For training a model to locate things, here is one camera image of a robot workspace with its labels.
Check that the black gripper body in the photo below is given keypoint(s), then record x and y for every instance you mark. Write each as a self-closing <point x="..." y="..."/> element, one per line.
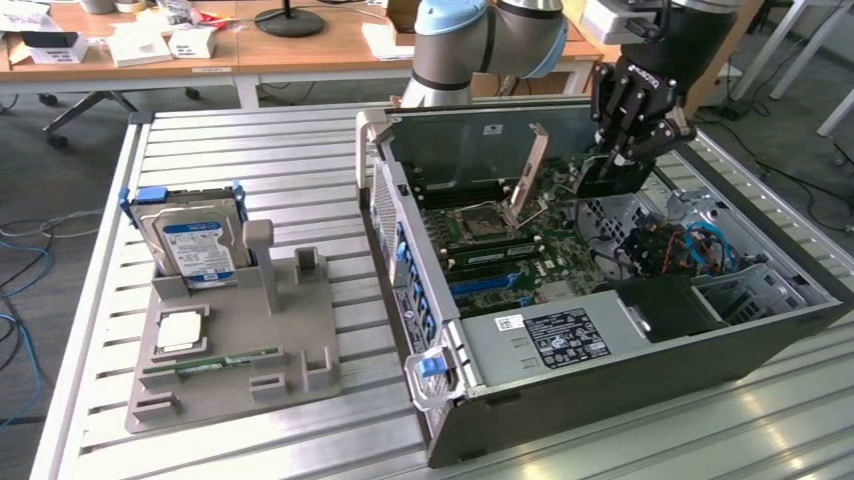
<point x="688" y="45"/>

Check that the low profile graphics card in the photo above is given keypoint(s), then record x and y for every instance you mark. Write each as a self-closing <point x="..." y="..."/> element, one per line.
<point x="615" y="182"/>

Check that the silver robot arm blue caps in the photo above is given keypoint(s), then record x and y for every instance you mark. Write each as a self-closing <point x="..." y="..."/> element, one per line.
<point x="468" y="45"/>

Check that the black power strip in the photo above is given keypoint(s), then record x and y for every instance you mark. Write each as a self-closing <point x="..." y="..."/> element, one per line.
<point x="724" y="111"/>

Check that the white socket box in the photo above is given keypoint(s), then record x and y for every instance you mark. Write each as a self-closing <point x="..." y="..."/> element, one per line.
<point x="729" y="75"/>

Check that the wooden cabinet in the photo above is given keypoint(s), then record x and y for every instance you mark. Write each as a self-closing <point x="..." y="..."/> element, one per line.
<point x="601" y="53"/>

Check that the perforated metal drive cage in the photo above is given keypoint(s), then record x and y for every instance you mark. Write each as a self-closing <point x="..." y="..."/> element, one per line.
<point x="615" y="220"/>

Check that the metal socket cover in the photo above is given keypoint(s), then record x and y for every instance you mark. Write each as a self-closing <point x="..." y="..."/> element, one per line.
<point x="537" y="210"/>

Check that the CPU socket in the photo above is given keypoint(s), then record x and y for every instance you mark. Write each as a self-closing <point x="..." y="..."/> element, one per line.
<point x="482" y="226"/>

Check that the green motherboard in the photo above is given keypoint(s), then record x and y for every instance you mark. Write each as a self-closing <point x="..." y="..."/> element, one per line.
<point x="568" y="260"/>

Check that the white booklet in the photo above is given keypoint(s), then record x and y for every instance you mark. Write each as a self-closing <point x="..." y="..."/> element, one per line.
<point x="388" y="45"/>

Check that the black case lock knob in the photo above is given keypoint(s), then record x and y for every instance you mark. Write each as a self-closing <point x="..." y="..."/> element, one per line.
<point x="402" y="190"/>

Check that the brown cardboard box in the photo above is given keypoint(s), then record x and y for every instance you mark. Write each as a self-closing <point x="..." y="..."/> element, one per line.
<point x="401" y="15"/>

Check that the metal disk bay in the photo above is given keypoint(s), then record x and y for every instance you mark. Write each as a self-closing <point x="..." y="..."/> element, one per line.
<point x="748" y="300"/>

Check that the long expansion slot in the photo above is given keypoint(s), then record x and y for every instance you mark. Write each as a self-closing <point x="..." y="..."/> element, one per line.
<point x="488" y="285"/>

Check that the blue card retention latch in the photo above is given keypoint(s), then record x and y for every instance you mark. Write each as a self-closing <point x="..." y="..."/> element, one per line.
<point x="402" y="250"/>
<point x="420" y="292"/>
<point x="426" y="311"/>
<point x="413" y="272"/>

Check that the wooden office desk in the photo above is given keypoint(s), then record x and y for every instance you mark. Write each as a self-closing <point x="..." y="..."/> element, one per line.
<point x="134" y="72"/>
<point x="301" y="52"/>

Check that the black round lamp base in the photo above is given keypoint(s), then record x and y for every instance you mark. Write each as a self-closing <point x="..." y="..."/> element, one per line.
<point x="289" y="25"/>

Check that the grey power supply unit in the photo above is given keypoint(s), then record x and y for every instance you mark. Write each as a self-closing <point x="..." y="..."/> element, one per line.
<point x="501" y="355"/>

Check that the open dark PC case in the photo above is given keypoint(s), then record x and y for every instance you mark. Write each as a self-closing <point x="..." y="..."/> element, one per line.
<point x="601" y="400"/>

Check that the blue case side latch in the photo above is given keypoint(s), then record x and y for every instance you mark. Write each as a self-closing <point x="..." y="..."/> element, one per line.
<point x="429" y="367"/>

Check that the white labelled box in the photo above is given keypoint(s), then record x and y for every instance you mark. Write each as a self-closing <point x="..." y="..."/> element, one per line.
<point x="194" y="45"/>

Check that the clear plastic parts bag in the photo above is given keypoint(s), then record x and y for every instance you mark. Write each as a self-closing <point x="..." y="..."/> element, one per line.
<point x="184" y="10"/>

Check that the hard disk with blue caddy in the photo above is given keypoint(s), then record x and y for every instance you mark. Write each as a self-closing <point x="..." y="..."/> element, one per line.
<point x="194" y="245"/>

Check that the flat white box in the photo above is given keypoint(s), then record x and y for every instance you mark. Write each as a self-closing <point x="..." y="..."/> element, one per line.
<point x="141" y="50"/>

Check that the tape roll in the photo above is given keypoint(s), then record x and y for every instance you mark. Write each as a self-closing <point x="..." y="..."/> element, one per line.
<point x="131" y="6"/>

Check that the black chair base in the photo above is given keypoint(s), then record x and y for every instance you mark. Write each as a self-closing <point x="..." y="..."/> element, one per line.
<point x="83" y="109"/>

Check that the silver CPU chip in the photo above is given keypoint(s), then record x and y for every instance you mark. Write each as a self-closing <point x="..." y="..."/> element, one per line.
<point x="181" y="332"/>

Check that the grey cup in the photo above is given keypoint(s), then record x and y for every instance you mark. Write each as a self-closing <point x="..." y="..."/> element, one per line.
<point x="98" y="6"/>

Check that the grey parts rack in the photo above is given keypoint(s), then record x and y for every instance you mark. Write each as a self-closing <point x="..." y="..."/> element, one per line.
<point x="228" y="400"/>

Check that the white box with black top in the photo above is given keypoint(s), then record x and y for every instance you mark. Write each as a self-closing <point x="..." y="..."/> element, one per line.
<point x="57" y="52"/>

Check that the brown cardboard piece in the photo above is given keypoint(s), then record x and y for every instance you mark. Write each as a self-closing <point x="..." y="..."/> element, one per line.
<point x="19" y="55"/>

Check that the printed paper sheets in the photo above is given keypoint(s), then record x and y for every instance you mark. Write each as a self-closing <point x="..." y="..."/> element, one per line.
<point x="23" y="20"/>

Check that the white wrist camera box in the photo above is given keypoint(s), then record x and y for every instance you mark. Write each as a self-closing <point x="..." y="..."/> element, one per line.
<point x="615" y="22"/>

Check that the white metal table frame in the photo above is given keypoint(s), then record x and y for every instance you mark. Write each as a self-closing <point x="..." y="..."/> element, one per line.
<point x="788" y="75"/>

